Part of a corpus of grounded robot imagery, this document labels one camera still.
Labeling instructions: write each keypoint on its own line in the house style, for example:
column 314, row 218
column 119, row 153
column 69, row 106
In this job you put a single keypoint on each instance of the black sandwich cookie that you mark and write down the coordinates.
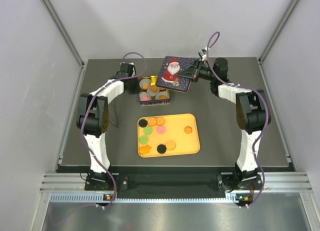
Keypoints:
column 161, row 149
column 142, row 123

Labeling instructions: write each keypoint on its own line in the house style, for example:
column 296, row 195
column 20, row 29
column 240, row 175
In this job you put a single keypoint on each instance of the black sandwich cookie upper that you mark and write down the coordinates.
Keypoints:
column 142, row 123

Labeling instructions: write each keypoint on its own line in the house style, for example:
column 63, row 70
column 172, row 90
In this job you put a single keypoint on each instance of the tan biscuit lower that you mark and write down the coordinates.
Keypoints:
column 170, row 145

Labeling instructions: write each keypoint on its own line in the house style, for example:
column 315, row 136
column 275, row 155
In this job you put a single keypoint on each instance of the orange fish cookie lower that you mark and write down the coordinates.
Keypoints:
column 143, row 150

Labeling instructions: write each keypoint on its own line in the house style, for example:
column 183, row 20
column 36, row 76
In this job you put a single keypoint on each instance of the tan biscuit top left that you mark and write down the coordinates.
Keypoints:
column 152, row 121

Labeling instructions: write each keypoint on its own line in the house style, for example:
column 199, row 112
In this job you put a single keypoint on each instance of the orange swirl cookie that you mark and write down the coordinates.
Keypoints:
column 188, row 130

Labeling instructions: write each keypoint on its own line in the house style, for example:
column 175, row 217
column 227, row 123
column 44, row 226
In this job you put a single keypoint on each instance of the white paper cup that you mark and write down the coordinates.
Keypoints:
column 150, row 92
column 144, row 94
column 157, row 97
column 143, row 82

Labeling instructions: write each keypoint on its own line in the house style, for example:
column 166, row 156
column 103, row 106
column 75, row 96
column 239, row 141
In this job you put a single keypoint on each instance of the white paper cup top left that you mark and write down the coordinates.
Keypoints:
column 143, row 82

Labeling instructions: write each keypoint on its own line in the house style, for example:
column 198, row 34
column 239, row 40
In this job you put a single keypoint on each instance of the square cookie tin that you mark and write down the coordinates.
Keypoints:
column 153, row 101

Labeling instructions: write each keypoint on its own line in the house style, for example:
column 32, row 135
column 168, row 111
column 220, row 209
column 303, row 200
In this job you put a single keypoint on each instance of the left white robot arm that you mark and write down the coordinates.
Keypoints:
column 93, row 122

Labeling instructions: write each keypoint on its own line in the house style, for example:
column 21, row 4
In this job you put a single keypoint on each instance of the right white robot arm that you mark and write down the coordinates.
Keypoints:
column 252, row 117

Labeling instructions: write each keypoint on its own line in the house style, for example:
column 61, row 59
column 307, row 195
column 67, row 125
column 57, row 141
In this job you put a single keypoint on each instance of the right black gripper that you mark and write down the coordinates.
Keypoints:
column 194, row 71

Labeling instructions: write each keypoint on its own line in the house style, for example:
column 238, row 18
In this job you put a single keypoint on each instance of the aluminium frame rail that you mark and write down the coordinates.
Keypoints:
column 274, row 182

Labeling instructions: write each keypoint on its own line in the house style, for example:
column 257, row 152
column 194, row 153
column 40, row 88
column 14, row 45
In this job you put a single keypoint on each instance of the yellow cookie tray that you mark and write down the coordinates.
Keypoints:
column 186, row 144

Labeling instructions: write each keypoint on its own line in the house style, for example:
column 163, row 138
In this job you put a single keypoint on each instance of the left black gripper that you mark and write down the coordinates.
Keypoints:
column 136, row 89

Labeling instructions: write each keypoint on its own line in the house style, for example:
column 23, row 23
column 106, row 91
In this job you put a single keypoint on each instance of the tan biscuit top right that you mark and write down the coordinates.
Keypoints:
column 160, row 121

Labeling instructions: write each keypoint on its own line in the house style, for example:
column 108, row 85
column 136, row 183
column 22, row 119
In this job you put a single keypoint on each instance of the white paper cup centre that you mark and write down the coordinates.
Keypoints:
column 150, row 92

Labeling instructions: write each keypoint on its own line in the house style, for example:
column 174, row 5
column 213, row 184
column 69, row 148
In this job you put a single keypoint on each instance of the black sandwich cookie lower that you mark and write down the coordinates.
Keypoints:
column 161, row 149

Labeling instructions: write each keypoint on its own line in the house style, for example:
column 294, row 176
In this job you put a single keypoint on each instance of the grey cable duct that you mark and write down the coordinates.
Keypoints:
column 103, row 198

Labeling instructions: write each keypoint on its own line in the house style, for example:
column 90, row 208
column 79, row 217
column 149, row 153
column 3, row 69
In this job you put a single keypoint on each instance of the tan biscuit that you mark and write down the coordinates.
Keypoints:
column 160, row 121
column 152, row 121
column 170, row 145

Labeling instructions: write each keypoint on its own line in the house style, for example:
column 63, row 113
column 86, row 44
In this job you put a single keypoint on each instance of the pink sandwich cookie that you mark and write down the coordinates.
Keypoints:
column 161, row 129
column 145, row 98

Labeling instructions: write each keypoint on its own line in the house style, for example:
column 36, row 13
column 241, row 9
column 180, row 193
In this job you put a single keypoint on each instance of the green sandwich cookie upper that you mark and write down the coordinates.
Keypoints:
column 148, row 130

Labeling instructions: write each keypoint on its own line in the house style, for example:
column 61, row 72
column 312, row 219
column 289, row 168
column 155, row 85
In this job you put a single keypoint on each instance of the white paper cup bottom left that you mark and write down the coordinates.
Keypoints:
column 144, row 94

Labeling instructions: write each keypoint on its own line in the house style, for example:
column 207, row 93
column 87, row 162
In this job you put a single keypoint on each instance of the white paper cup bottom right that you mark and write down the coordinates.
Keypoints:
column 157, row 97

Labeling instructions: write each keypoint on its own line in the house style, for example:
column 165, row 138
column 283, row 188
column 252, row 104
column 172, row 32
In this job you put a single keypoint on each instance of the green sandwich cookie lower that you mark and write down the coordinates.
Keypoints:
column 144, row 139

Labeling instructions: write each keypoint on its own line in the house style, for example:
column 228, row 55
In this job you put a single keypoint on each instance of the gold tin lid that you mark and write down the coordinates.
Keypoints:
column 168, row 76

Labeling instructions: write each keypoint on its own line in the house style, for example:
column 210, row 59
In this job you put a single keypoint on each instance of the green sandwich cookie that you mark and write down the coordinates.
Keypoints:
column 144, row 139
column 148, row 130

